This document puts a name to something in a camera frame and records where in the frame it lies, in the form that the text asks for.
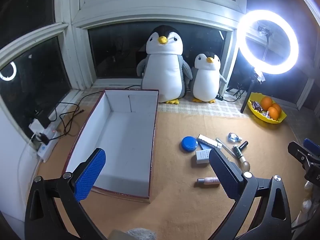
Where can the pink bottle grey cap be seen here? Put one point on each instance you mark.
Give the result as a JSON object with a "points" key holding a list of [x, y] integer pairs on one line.
{"points": [[208, 181]]}

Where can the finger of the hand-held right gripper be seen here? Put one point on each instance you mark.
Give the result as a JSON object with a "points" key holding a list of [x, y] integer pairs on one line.
{"points": [[300, 155], [312, 145]]}

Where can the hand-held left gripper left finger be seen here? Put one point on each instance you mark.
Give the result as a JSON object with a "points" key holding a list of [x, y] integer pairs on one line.
{"points": [[90, 173]]}

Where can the wrapped candy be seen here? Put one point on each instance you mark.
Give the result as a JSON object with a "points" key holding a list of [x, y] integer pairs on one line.
{"points": [[256, 105], [265, 114]]}

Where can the yellow fruit bowl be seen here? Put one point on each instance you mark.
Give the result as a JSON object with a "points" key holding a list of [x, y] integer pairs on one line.
{"points": [[257, 115]]}

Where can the phone clamp on gooseneck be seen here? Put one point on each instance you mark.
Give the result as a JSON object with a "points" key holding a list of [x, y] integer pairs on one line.
{"points": [[267, 42]]}

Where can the black lipstick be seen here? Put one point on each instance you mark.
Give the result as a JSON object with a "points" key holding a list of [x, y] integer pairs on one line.
{"points": [[243, 145]]}

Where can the blue round tin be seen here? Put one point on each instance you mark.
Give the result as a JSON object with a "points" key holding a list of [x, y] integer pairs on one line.
{"points": [[189, 144]]}

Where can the small clear blue bottle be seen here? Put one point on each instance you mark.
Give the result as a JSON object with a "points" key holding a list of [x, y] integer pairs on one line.
{"points": [[233, 137]]}

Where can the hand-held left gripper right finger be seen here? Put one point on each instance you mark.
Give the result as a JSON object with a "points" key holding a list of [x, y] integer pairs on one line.
{"points": [[225, 172]]}

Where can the white power strip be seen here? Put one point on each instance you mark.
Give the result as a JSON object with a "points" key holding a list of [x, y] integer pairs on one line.
{"points": [[48, 147]]}

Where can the small penguin plush toy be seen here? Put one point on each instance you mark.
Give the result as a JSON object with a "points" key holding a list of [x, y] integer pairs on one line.
{"points": [[206, 80]]}

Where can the black plug charger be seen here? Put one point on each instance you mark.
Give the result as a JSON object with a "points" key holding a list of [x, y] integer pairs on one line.
{"points": [[43, 138]]}

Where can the white cardboard box red rim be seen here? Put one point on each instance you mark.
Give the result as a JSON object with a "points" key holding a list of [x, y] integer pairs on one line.
{"points": [[125, 140]]}

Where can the black power adapter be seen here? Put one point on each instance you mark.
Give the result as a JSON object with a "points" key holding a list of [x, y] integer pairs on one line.
{"points": [[43, 120]]}

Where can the white power adapter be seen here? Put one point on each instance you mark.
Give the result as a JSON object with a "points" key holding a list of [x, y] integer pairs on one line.
{"points": [[202, 158]]}

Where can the white patterned lighter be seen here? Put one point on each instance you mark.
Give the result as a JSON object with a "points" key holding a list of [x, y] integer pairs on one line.
{"points": [[207, 140]]}

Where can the white window frame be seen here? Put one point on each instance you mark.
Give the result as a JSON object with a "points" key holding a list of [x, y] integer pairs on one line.
{"points": [[75, 30]]}

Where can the grey fuzzy cloth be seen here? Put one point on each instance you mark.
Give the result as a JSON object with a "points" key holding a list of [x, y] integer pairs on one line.
{"points": [[140, 233]]}

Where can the checked table cloth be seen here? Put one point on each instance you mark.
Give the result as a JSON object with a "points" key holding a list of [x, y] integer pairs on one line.
{"points": [[200, 107]]}

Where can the white fluffy object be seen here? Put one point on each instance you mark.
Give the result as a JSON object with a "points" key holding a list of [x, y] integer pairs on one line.
{"points": [[307, 202]]}

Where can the white charger brick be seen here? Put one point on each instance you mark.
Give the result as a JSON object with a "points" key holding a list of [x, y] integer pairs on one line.
{"points": [[34, 126]]}

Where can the large penguin plush toy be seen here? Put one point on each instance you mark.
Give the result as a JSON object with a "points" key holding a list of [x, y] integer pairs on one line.
{"points": [[163, 72]]}

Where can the green lip balm tube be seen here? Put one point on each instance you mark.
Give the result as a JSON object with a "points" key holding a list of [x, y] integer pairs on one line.
{"points": [[239, 153]]}

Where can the grey pen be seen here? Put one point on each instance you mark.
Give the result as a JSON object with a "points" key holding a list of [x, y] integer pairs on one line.
{"points": [[226, 148]]}

